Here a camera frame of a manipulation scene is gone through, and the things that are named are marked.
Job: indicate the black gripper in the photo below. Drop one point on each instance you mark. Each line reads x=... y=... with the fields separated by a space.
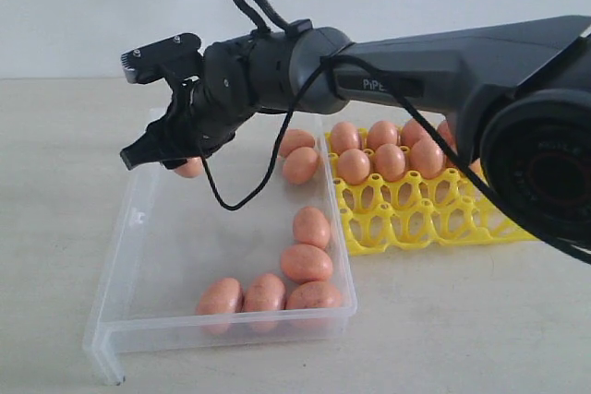
x=193 y=124

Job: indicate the brown egg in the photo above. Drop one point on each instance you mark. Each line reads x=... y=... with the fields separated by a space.
x=267 y=293
x=445 y=132
x=311 y=227
x=300 y=165
x=344 y=136
x=302 y=263
x=192 y=168
x=412 y=132
x=314 y=295
x=427 y=158
x=353 y=166
x=295 y=139
x=381 y=133
x=390 y=162
x=475 y=167
x=225 y=296

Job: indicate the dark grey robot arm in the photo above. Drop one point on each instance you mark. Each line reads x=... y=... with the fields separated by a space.
x=516 y=98

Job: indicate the clear plastic storage box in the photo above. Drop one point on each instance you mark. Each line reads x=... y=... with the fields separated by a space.
x=175 y=237

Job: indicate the yellow plastic egg tray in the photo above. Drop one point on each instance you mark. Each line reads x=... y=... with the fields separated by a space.
x=414 y=213

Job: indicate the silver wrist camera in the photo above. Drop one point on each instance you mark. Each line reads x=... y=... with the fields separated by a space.
x=176 y=57

